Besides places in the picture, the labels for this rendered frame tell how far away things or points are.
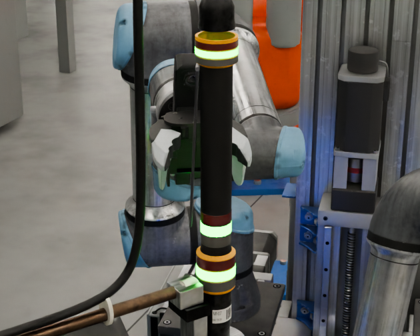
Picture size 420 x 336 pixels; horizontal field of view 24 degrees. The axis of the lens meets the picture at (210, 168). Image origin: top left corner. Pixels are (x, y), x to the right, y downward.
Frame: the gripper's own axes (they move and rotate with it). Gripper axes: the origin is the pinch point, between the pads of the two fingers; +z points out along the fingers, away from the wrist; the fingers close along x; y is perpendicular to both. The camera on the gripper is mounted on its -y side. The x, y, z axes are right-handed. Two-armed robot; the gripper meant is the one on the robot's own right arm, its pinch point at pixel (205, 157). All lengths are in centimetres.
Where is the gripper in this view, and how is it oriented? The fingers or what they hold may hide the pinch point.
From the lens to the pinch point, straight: 108.2
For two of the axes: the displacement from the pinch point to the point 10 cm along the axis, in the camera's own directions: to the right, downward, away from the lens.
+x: -9.9, 0.5, -1.3
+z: 1.4, 3.8, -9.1
